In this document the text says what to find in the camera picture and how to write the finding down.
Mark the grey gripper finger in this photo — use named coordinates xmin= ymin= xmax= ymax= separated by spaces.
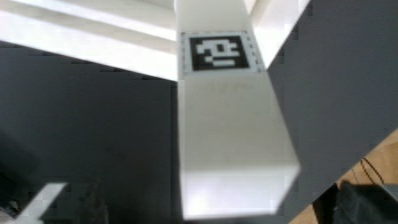
xmin=0 ymin=182 xmax=68 ymax=224

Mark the white desk leg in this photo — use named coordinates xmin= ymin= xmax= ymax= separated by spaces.
xmin=175 ymin=0 xmax=301 ymax=221

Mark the white desk top tray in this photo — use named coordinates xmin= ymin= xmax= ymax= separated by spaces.
xmin=0 ymin=0 xmax=312 ymax=80

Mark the black bag on floor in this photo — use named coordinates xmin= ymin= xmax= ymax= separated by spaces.
xmin=313 ymin=181 xmax=398 ymax=224

